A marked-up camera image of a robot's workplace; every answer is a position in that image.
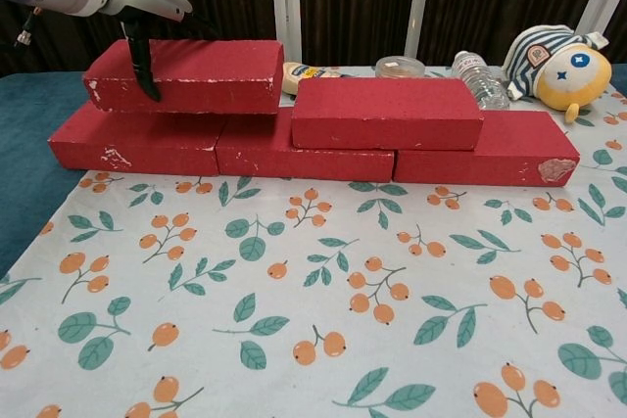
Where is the white slim frame post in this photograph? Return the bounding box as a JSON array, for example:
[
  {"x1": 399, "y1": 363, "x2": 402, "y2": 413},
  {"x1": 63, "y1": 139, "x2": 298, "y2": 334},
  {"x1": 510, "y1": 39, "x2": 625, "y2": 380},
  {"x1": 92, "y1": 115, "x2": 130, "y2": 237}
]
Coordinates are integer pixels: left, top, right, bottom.
[{"x1": 405, "y1": 0, "x2": 436, "y2": 68}]

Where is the clear plastic water bottle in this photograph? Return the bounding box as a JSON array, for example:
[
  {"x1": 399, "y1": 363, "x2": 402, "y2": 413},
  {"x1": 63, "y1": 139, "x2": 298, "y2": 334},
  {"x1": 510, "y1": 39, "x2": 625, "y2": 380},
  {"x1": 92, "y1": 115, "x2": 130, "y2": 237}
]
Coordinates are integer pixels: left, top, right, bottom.
[{"x1": 451, "y1": 49, "x2": 511, "y2": 112}]

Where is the teal table mat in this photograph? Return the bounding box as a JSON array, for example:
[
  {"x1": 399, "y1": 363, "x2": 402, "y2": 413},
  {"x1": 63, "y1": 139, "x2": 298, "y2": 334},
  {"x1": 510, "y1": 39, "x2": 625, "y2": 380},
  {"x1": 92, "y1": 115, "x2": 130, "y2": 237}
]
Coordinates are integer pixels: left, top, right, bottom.
[{"x1": 0, "y1": 70, "x2": 119, "y2": 282}]

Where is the yellow plush with striped hat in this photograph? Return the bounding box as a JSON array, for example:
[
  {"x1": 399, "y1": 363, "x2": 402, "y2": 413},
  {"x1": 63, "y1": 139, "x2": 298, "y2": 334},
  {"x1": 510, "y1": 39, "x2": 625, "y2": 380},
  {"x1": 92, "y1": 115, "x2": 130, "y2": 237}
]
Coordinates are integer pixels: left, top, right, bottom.
[{"x1": 503, "y1": 23, "x2": 613, "y2": 125}]

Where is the floral orange-berry tablecloth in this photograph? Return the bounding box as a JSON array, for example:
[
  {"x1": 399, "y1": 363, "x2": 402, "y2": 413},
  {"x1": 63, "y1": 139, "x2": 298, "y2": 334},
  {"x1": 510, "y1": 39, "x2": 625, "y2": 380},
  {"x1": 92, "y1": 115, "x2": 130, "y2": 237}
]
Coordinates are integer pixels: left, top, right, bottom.
[{"x1": 0, "y1": 65, "x2": 627, "y2": 418}]

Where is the red block with scratched side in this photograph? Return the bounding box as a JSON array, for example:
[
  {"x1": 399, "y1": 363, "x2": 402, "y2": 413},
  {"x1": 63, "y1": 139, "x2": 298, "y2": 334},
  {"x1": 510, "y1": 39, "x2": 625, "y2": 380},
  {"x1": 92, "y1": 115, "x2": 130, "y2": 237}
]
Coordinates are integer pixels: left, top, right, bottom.
[{"x1": 47, "y1": 100, "x2": 227, "y2": 178}]

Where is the red block with chipped corner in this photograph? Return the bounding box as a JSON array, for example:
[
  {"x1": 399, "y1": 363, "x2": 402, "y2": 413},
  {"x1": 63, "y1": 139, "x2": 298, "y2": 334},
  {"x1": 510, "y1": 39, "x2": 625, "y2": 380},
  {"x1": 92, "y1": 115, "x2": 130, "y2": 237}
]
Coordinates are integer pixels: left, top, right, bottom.
[{"x1": 391, "y1": 110, "x2": 582, "y2": 189}]

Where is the clear jar with orange contents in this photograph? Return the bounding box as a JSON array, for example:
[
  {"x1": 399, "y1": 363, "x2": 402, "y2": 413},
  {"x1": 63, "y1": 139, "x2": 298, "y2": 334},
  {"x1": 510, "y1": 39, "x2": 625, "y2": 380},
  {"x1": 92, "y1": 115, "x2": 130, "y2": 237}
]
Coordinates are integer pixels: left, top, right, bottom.
[{"x1": 375, "y1": 55, "x2": 425, "y2": 79}]

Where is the red block with white-worn edges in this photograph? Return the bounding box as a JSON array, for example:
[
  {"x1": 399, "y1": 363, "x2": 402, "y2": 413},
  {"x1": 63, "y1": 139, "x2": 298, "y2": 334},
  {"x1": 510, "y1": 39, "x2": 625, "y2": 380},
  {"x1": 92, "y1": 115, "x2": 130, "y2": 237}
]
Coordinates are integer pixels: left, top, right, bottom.
[{"x1": 81, "y1": 38, "x2": 286, "y2": 116}]

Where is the cream mayonnaise squeeze bottle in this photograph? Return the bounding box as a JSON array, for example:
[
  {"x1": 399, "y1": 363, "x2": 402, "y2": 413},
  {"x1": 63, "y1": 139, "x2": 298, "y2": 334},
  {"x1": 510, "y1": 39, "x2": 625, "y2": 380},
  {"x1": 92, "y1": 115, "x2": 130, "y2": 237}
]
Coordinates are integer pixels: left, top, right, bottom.
[{"x1": 278, "y1": 61, "x2": 362, "y2": 96}]

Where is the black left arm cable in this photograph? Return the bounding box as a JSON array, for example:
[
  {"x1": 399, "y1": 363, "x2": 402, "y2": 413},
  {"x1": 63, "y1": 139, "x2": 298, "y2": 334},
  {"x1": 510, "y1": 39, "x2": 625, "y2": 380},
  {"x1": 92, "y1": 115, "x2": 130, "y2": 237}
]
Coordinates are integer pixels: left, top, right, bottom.
[{"x1": 14, "y1": 5, "x2": 44, "y2": 50}]

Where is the plain red foam block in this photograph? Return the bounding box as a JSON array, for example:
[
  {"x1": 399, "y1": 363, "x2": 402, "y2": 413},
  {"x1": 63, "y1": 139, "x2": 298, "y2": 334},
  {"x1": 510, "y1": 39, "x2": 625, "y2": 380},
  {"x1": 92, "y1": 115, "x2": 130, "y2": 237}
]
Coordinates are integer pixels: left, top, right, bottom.
[{"x1": 214, "y1": 109, "x2": 397, "y2": 183}]

